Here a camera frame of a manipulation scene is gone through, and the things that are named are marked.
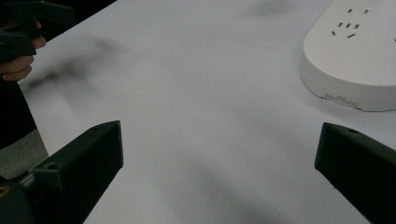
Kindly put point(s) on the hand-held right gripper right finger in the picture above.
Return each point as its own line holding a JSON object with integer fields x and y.
{"x": 361, "y": 161}

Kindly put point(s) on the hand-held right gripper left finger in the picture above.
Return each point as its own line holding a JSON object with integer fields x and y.
{"x": 81, "y": 168}

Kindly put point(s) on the white power strip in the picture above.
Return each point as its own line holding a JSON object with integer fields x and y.
{"x": 351, "y": 62}

